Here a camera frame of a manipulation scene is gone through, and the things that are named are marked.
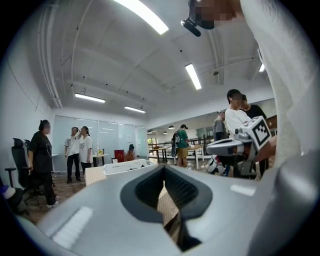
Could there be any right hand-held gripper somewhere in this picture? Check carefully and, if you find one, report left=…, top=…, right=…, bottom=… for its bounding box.
left=206, top=115, right=273, bottom=176

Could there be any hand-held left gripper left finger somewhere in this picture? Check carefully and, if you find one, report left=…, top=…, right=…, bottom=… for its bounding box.
left=134, top=166, right=166, bottom=209

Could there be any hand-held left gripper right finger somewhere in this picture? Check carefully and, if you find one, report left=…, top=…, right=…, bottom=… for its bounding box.
left=164, top=166, right=199, bottom=209

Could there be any white plastic laundry basket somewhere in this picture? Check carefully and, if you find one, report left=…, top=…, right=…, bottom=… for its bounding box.
left=102, top=158, right=158, bottom=176

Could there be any person's right forearm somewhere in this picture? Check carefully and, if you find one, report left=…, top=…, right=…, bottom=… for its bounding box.
left=254, top=135, right=278, bottom=163

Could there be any orange potted plant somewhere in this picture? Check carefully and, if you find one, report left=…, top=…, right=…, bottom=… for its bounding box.
left=123, top=149, right=137, bottom=162

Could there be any long wooden table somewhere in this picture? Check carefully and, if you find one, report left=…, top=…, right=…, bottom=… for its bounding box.
left=148, top=143, right=204, bottom=169

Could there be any red box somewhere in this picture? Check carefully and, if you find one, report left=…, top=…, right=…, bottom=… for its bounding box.
left=113, top=149, right=126, bottom=164

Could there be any white desk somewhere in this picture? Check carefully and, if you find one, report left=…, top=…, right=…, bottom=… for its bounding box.
left=91, top=152, right=110, bottom=168

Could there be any person's white shirt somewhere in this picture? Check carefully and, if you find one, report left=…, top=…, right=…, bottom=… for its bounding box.
left=239, top=0, right=320, bottom=174

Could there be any black office chair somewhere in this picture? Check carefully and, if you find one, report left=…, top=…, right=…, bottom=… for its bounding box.
left=4, top=137, right=55, bottom=216

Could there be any black head-worn camera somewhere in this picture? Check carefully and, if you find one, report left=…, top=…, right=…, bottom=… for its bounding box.
left=180, top=0, right=216, bottom=38

